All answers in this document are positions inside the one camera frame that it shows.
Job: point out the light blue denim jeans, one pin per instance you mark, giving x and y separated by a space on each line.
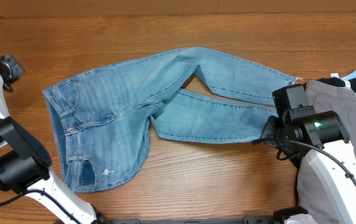
101 117

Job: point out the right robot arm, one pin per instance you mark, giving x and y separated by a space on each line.
318 144

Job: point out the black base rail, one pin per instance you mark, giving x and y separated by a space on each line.
245 220

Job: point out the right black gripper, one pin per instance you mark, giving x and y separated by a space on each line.
269 132

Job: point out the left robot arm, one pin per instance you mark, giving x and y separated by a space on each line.
26 166

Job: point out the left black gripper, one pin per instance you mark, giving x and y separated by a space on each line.
17 70

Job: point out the grey trousers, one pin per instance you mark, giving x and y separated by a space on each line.
325 97

